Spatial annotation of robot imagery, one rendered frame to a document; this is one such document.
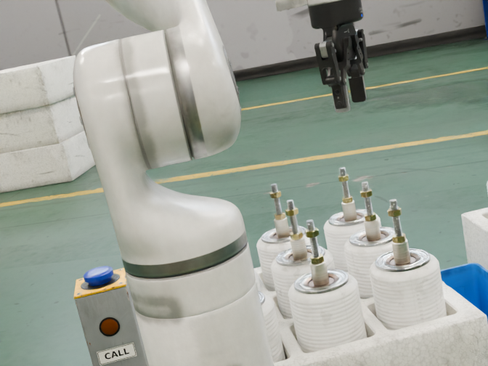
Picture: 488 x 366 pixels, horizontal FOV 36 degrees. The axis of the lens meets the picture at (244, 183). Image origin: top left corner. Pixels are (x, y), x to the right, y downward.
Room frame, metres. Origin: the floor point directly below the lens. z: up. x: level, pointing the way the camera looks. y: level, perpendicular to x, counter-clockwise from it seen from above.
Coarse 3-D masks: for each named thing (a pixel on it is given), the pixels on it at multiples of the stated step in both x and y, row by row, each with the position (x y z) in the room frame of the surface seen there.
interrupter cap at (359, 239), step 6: (384, 228) 1.11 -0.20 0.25; (390, 228) 1.10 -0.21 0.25; (354, 234) 1.11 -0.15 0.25; (360, 234) 1.11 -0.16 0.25; (384, 234) 1.09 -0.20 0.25; (390, 234) 1.08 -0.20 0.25; (354, 240) 1.08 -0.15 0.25; (360, 240) 1.08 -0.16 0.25; (366, 240) 1.08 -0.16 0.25; (372, 240) 1.07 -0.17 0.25; (378, 240) 1.06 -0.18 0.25; (384, 240) 1.06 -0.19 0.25; (390, 240) 1.05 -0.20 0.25; (360, 246) 1.06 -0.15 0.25; (366, 246) 1.05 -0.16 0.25; (372, 246) 1.05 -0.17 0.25
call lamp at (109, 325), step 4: (108, 320) 0.92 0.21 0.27; (112, 320) 0.93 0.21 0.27; (104, 324) 0.92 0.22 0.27; (108, 324) 0.92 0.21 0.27; (112, 324) 0.92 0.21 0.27; (116, 324) 0.93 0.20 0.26; (104, 328) 0.92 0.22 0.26; (108, 328) 0.92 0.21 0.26; (112, 328) 0.92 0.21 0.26; (116, 328) 0.93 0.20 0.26; (104, 332) 0.92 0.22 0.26; (108, 332) 0.92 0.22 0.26; (112, 332) 0.92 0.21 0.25
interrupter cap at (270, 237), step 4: (300, 228) 1.20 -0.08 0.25; (304, 228) 1.19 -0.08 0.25; (268, 232) 1.21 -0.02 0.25; (272, 232) 1.21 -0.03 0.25; (276, 232) 1.20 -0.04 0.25; (304, 232) 1.17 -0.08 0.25; (264, 236) 1.20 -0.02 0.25; (268, 236) 1.19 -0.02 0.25; (272, 236) 1.19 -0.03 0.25; (276, 236) 1.19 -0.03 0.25; (288, 236) 1.18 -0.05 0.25; (264, 240) 1.17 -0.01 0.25; (268, 240) 1.17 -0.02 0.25; (272, 240) 1.16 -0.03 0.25; (276, 240) 1.16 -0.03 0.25; (280, 240) 1.15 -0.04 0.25; (284, 240) 1.15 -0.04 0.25; (288, 240) 1.15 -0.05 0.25
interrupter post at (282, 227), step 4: (276, 220) 1.18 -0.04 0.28; (280, 220) 1.18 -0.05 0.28; (284, 220) 1.18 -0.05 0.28; (276, 224) 1.18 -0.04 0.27; (280, 224) 1.18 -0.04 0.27; (284, 224) 1.18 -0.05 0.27; (276, 228) 1.18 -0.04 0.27; (280, 228) 1.18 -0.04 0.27; (284, 228) 1.18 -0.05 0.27; (288, 228) 1.18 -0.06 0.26; (280, 232) 1.18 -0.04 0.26; (284, 232) 1.18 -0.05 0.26; (288, 232) 1.18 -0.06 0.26; (280, 236) 1.18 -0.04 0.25; (284, 236) 1.18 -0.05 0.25
